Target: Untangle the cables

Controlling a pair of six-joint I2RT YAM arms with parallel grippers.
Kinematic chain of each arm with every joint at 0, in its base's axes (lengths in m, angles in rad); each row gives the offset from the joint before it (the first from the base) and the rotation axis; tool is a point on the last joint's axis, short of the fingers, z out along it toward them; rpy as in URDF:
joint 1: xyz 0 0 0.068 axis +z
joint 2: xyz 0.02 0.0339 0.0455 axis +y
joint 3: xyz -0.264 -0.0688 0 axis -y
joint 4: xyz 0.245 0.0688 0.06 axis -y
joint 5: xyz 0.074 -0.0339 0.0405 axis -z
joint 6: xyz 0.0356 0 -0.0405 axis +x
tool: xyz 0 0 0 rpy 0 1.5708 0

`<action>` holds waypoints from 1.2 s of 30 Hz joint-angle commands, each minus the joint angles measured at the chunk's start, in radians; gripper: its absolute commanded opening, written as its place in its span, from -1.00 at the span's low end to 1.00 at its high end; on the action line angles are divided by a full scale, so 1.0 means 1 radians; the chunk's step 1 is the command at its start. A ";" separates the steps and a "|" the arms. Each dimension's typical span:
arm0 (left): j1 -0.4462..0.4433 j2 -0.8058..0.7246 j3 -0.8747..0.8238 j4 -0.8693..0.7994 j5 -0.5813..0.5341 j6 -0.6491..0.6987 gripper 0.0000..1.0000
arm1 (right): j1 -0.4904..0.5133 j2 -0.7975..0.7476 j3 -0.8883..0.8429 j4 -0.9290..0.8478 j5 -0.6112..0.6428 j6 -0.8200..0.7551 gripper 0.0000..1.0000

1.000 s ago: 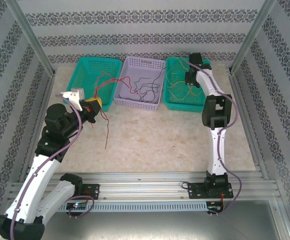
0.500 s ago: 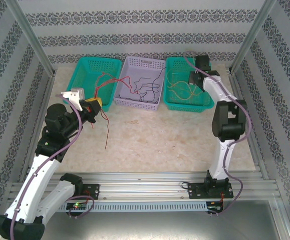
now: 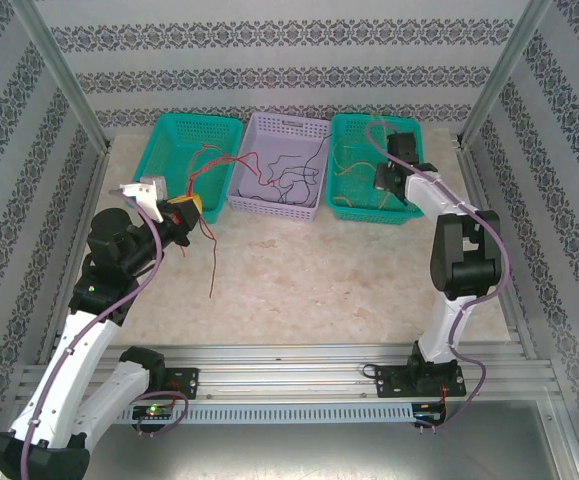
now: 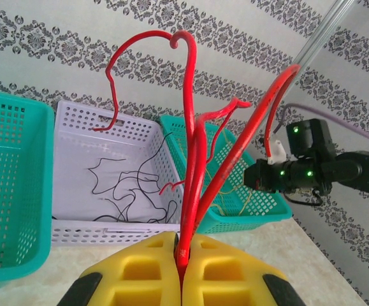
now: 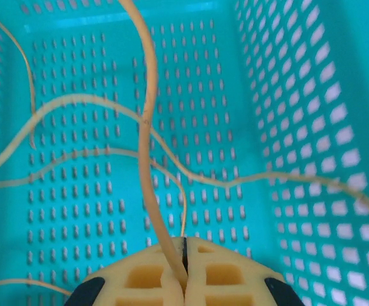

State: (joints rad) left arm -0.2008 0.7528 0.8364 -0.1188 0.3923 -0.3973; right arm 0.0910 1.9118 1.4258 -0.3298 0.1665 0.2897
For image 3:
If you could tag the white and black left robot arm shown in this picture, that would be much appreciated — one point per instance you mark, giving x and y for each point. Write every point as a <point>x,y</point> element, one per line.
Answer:
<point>69,360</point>

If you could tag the grey metal front panel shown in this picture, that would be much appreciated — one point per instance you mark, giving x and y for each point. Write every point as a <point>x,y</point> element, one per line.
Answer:
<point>294,455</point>

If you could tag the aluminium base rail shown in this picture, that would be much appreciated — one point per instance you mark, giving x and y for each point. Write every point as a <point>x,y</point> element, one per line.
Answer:
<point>279,372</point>

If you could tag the lavender plastic basket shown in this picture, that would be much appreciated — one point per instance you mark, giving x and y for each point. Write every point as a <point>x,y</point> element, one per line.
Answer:
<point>269,135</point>

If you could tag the teal plastic basket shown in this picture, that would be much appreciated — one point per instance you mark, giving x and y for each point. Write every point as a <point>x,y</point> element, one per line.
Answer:
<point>354,130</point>
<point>169,140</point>

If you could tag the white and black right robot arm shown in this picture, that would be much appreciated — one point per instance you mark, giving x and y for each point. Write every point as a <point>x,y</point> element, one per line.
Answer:
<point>444,320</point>

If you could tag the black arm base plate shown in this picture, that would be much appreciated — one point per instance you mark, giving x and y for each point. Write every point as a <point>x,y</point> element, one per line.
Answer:
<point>184,382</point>
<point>394,382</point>

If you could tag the aluminium side rail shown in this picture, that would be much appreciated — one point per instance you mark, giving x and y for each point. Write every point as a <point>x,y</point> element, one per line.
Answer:
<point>96,175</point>
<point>476,175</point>

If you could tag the aluminium frame post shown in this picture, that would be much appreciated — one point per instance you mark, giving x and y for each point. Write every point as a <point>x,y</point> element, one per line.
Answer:
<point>501,75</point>
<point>65,75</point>

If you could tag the small circuit board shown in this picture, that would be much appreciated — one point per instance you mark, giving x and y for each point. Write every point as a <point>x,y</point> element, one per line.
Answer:
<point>429,414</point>
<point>151,411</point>

